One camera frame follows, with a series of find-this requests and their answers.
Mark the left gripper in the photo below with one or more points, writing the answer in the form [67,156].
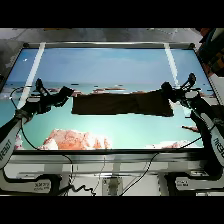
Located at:
[64,93]

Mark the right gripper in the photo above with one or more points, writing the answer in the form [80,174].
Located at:
[168,90]

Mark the brown garment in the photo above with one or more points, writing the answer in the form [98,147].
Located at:
[123,104]

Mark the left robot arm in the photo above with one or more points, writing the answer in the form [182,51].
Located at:
[13,128]

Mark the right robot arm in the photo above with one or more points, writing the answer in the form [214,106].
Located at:
[210,128]

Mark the heap of clothes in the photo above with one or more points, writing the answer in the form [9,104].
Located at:
[213,50]

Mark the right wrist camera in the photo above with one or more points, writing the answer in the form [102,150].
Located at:
[188,82]

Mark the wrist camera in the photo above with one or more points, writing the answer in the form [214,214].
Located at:
[40,86]
[188,82]

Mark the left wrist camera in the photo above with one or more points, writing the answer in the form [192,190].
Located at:
[40,86]

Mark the silver frame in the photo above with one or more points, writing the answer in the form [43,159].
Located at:
[110,163]

